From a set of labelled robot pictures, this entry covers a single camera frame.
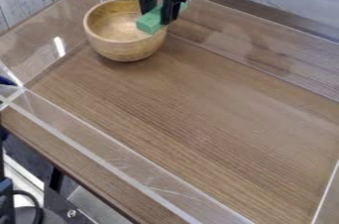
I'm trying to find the green rectangular block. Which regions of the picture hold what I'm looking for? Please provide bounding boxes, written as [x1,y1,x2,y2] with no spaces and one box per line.
[134,0,191,36]

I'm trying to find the brown wooden bowl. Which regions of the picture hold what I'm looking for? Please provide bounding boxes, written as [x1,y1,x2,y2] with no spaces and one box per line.
[84,0,167,61]

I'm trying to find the black table leg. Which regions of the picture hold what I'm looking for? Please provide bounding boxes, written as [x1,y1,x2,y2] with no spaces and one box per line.
[50,168,64,192]

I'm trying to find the clear acrylic tray wall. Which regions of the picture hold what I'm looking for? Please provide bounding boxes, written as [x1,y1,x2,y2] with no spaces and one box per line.
[0,0,339,224]

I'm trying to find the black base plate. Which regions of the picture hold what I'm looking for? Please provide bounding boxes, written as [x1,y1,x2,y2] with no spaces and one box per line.
[43,187,96,224]

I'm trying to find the black cable loop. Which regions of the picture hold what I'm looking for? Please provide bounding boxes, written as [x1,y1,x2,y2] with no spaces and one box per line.
[8,189,46,224]

